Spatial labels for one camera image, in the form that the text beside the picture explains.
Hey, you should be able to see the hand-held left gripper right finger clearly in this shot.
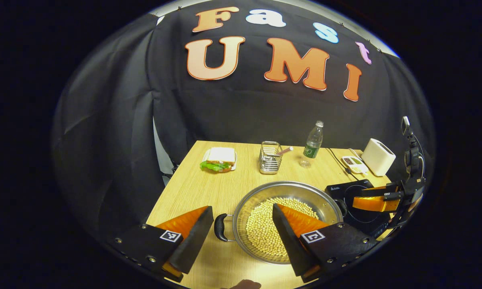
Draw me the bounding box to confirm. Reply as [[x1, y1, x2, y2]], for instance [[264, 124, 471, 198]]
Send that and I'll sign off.
[[272, 203, 380, 283]]

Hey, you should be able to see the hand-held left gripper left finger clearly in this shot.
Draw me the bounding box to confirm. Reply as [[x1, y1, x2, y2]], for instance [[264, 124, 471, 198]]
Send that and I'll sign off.
[[113, 206, 215, 282]]

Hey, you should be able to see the black induction cooktop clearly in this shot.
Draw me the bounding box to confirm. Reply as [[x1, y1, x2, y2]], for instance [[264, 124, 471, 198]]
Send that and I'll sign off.
[[325, 179, 394, 237]]

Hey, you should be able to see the steel pot with black handles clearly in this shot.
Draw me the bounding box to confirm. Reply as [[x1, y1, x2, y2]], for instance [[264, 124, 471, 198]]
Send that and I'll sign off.
[[214, 181, 348, 265]]

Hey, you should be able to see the pile of yellow soybeans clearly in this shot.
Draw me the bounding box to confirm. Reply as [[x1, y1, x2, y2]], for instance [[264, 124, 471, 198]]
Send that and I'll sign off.
[[246, 197, 320, 257]]

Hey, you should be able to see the white divided dish with beans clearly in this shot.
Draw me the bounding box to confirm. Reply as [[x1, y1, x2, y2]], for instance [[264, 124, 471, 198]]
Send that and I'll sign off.
[[341, 156, 369, 174]]

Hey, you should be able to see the white toaster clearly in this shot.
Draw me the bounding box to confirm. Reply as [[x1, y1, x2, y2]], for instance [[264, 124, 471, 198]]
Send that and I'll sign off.
[[361, 138, 397, 177]]

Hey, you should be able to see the clear plastic water bottle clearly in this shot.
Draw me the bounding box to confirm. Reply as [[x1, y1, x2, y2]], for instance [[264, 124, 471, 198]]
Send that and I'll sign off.
[[300, 120, 324, 168]]

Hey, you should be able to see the sandwich on white plate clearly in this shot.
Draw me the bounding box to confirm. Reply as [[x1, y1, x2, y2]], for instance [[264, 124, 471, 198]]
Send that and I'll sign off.
[[200, 147, 237, 173]]

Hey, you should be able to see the black backdrop cloth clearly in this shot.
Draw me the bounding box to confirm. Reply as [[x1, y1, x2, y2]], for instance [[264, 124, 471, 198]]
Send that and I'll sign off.
[[52, 6, 436, 241]]

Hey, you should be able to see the black power cable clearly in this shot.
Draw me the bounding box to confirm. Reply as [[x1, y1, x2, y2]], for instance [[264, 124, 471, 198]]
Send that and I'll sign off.
[[325, 148, 352, 175]]

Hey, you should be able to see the wire mesh utensil basket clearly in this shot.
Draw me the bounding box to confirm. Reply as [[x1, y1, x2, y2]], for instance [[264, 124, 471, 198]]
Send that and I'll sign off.
[[259, 141, 284, 174]]

